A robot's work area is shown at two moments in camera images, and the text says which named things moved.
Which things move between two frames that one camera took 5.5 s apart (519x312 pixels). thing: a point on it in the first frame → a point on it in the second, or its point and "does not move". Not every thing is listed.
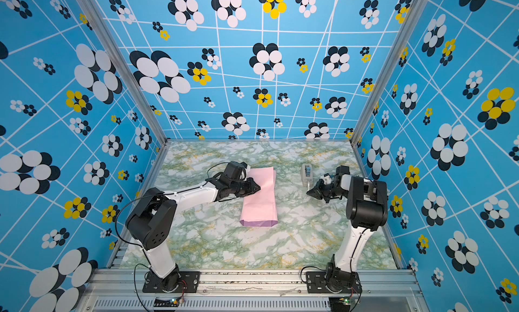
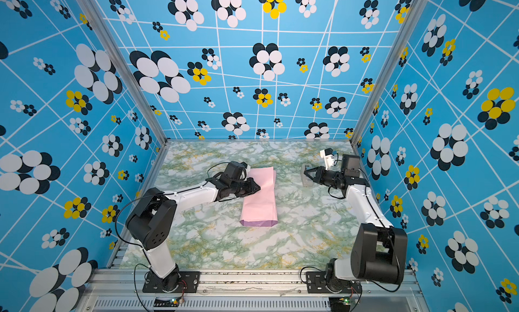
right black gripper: x=317 y=192 → x=319 y=176
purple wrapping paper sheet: x=259 y=209 does not move
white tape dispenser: x=307 y=170 does not move
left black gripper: x=251 y=183 does not move
